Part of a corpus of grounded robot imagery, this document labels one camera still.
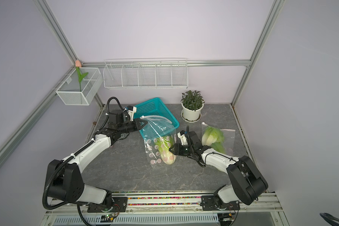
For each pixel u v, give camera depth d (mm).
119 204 733
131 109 770
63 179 423
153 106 1145
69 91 859
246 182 429
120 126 704
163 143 844
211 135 928
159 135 844
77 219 707
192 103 990
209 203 738
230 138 966
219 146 890
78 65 894
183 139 808
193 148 680
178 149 755
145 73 986
